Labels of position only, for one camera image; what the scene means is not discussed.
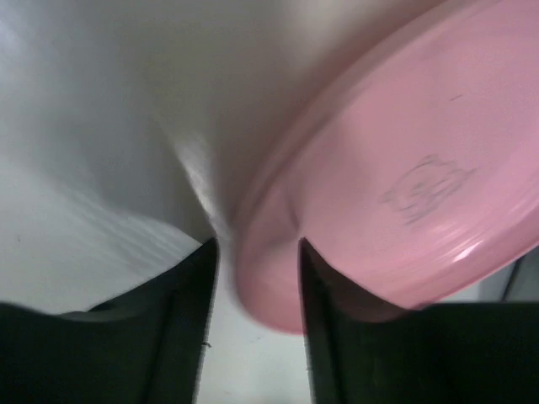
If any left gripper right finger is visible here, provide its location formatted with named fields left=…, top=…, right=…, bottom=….
left=298, top=240, right=538, bottom=403

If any pink plastic plate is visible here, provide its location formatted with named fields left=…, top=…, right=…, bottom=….
left=235, top=1, right=538, bottom=333

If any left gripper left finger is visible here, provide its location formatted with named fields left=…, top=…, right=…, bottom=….
left=1, top=240, right=219, bottom=403

